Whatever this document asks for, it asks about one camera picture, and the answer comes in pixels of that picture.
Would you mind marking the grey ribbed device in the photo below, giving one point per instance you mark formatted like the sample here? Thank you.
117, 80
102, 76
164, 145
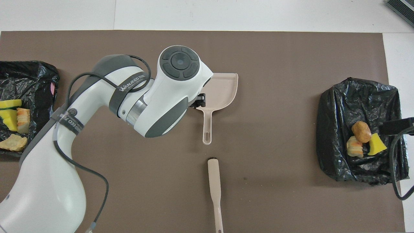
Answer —
402, 9

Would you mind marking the yellow sponge piece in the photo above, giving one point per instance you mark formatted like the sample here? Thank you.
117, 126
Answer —
9, 103
376, 145
10, 121

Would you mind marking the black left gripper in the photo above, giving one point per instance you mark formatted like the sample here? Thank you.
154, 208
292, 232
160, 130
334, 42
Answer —
194, 104

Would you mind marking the brown table mat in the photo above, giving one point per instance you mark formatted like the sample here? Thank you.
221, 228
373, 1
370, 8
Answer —
258, 161

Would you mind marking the pale foam piece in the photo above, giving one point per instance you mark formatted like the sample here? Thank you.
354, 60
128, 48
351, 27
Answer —
354, 148
13, 142

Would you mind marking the brown potato shaped piece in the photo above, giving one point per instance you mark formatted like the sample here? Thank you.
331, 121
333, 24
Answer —
361, 131

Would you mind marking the beige hand brush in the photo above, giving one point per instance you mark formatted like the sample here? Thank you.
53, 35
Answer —
215, 184

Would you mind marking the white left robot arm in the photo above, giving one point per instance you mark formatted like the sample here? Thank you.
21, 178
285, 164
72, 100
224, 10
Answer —
161, 94

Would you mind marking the black bag lined bin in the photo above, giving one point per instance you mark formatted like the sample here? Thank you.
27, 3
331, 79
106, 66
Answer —
362, 103

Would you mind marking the black bag bin pink spot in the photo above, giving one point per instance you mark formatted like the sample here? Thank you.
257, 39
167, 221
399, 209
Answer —
32, 81

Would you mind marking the beige plastic dustpan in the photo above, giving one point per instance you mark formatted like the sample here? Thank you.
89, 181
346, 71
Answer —
223, 90

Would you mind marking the striped round foam piece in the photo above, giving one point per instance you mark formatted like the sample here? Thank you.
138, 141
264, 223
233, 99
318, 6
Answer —
23, 119

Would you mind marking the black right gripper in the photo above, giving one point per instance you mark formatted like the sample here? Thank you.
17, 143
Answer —
396, 126

